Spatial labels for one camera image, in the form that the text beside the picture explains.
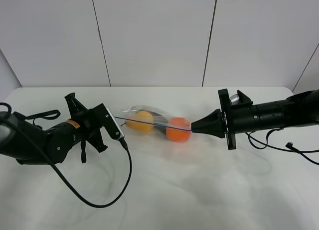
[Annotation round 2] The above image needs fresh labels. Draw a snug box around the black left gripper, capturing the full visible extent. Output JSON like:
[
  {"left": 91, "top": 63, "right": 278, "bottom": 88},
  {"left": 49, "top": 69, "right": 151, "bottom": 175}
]
[{"left": 64, "top": 93, "right": 111, "bottom": 152}]

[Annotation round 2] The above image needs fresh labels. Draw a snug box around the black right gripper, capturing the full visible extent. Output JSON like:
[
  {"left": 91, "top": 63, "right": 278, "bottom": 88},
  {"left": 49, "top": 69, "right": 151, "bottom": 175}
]
[{"left": 191, "top": 89, "right": 253, "bottom": 150}]

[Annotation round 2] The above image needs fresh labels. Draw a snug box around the clear zip bag blue seal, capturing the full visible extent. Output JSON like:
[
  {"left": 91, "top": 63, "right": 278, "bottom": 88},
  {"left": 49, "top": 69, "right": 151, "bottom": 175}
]
[{"left": 115, "top": 105, "right": 192, "bottom": 143}]

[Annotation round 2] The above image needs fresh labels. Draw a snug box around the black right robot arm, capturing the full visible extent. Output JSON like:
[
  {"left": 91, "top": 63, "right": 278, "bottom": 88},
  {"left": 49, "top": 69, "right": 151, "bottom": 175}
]
[{"left": 191, "top": 89, "right": 319, "bottom": 150}]

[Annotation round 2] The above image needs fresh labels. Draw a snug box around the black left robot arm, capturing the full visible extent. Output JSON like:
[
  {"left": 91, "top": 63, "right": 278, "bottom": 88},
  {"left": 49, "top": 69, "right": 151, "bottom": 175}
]
[{"left": 0, "top": 93, "right": 109, "bottom": 165}]

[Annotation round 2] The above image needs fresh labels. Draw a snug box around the orange fruit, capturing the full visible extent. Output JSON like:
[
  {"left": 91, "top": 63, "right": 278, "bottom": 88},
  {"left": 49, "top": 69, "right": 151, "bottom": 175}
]
[{"left": 166, "top": 117, "right": 191, "bottom": 142}]

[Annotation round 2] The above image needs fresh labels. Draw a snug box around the dark purple eggplant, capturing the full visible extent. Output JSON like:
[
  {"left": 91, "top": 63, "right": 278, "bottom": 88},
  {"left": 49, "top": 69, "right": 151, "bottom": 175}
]
[{"left": 148, "top": 111, "right": 172, "bottom": 135}]

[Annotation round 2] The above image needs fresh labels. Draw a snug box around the yellow pear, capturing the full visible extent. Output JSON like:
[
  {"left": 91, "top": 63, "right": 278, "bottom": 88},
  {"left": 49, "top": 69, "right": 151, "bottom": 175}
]
[{"left": 121, "top": 110, "right": 154, "bottom": 133}]

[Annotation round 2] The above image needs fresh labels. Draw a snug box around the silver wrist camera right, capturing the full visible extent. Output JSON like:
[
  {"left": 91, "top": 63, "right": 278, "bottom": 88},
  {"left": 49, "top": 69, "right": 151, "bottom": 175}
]
[{"left": 229, "top": 94, "right": 240, "bottom": 105}]

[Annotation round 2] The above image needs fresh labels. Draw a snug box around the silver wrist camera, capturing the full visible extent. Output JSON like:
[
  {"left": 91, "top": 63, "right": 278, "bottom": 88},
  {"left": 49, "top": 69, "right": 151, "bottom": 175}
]
[
  {"left": 104, "top": 108, "right": 124, "bottom": 141},
  {"left": 229, "top": 94, "right": 240, "bottom": 105}
]

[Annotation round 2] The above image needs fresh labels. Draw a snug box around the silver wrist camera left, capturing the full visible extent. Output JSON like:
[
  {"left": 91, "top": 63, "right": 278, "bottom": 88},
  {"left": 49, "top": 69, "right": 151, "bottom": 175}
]
[{"left": 104, "top": 108, "right": 124, "bottom": 141}]

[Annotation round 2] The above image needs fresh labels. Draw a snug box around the black camera cable left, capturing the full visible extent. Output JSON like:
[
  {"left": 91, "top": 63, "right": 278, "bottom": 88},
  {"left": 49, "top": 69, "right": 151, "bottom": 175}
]
[{"left": 0, "top": 102, "right": 133, "bottom": 209}]

